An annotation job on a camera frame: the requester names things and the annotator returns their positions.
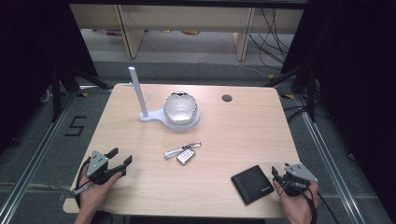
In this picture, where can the white key stand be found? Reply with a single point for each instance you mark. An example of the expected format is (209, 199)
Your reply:
(140, 96)

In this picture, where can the person's left hand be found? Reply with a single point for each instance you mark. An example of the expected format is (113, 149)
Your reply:
(93, 194)

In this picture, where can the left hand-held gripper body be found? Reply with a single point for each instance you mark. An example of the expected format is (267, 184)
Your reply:
(97, 166)

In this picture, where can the black metal stand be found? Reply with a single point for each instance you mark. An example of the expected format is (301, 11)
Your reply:
(311, 93)
(56, 93)

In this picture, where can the yellow round object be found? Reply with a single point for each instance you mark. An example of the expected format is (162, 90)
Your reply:
(190, 31)

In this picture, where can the person's right hand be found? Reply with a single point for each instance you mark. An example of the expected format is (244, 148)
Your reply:
(295, 203)

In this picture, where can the light wooden furniture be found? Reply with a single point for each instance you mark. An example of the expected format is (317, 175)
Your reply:
(134, 40)

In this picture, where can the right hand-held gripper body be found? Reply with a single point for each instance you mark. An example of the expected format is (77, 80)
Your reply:
(298, 179)

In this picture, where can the silver bowl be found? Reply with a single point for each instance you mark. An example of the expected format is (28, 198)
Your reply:
(180, 109)

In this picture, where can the aluminium floor rail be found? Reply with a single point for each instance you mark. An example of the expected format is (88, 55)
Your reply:
(31, 163)
(327, 161)

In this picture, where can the black wallet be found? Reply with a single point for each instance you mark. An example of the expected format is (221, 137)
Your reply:
(252, 185)

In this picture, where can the black curtain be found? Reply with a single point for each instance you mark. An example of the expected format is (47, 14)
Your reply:
(358, 62)
(31, 46)

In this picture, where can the yellow black floor tape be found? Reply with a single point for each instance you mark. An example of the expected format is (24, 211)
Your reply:
(82, 94)
(288, 96)

